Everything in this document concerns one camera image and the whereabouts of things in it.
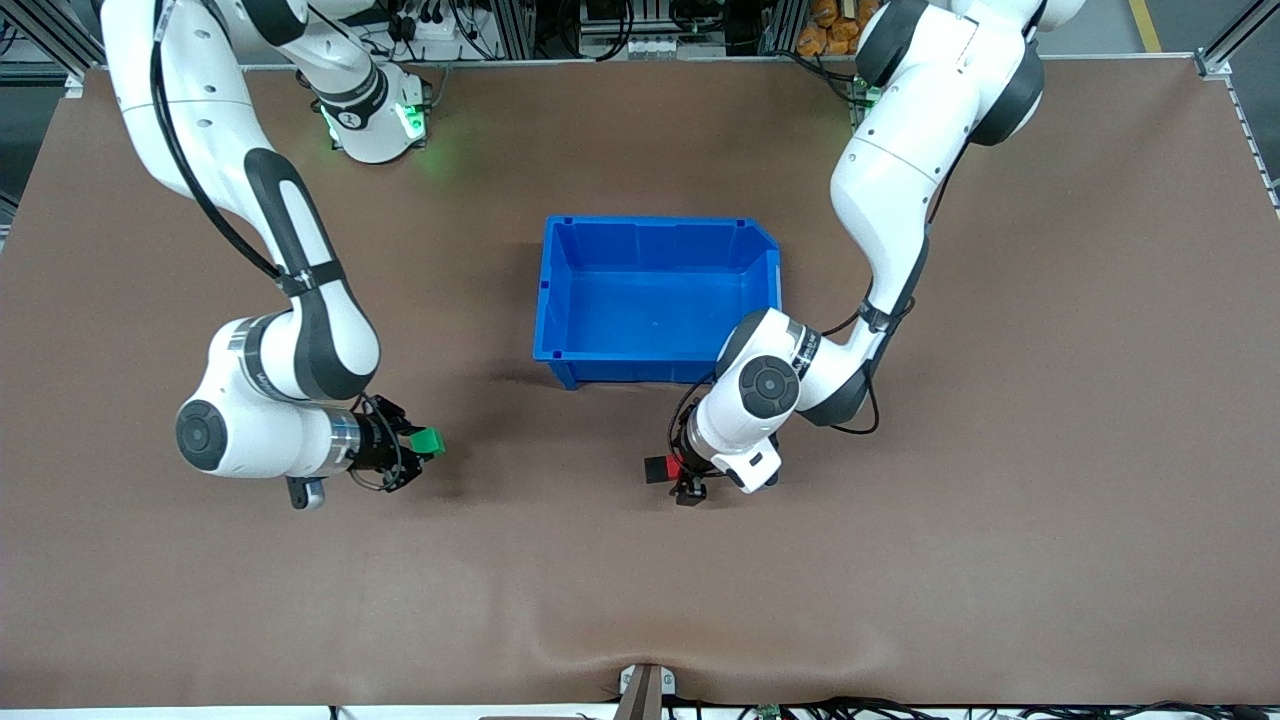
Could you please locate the brown table mat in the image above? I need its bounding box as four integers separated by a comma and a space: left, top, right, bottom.
0, 55, 1280, 709

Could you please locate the blue plastic bin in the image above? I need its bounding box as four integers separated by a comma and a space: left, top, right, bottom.
532, 215, 787, 393

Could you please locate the white power strip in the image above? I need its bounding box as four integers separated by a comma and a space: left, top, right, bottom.
385, 0, 463, 43

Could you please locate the orange mesh bag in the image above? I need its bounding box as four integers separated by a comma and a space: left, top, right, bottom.
797, 0, 873, 57

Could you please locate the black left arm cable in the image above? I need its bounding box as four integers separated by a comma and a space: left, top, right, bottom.
665, 180, 941, 471

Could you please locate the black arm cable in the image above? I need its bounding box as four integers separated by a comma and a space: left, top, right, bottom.
665, 180, 941, 471
148, 0, 301, 291

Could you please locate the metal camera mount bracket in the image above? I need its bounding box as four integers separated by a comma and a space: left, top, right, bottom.
617, 663, 677, 720

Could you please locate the aluminium frame post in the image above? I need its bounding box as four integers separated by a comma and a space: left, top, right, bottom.
490, 0, 536, 61
760, 0, 806, 56

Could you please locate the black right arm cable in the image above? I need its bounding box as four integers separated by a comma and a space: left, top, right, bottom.
148, 0, 301, 291

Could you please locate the aluminium frame rail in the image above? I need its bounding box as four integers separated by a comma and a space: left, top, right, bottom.
0, 0, 106, 76

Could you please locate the aluminium corner bracket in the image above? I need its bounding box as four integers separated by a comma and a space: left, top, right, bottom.
1195, 0, 1280, 81

